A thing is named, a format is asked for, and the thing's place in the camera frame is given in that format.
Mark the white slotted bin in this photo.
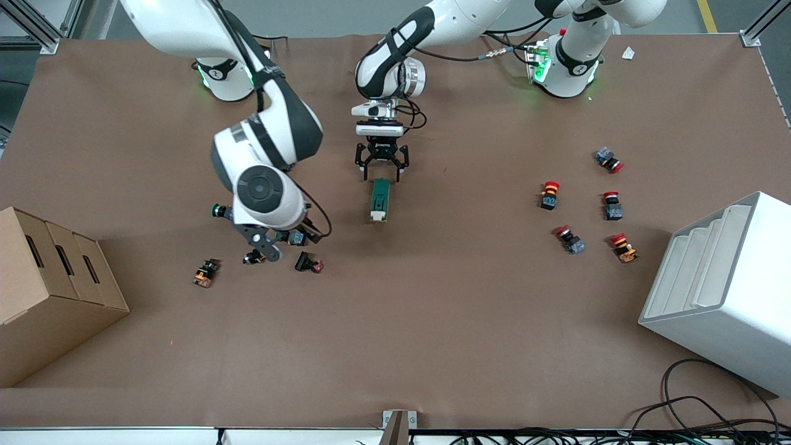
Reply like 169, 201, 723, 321
638, 191, 791, 397

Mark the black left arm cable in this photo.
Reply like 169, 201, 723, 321
395, 43, 517, 130

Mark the black selector orange block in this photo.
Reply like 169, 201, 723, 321
192, 258, 221, 289

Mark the white table edge rail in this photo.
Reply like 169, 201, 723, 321
0, 426, 384, 445

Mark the red mushroom button yellow ring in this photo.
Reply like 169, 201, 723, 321
539, 180, 562, 211

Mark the black looped cable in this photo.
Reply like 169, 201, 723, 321
618, 358, 782, 433

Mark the metal base box green light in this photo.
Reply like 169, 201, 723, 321
524, 38, 551, 85

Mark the aluminium frame profile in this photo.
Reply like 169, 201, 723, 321
0, 0, 99, 55
738, 0, 791, 48

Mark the black cable bundle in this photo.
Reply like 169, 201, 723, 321
445, 420, 791, 445

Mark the brown table cover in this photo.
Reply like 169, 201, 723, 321
0, 31, 791, 430

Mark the green load switch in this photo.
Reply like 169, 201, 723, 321
370, 178, 392, 224

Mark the brown cardboard box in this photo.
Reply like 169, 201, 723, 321
0, 206, 130, 389

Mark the red mushroom button orange block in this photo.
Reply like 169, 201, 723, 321
609, 232, 639, 264

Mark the black switch red cap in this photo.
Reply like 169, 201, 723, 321
294, 250, 324, 274

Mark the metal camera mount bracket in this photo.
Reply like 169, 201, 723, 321
378, 409, 418, 445

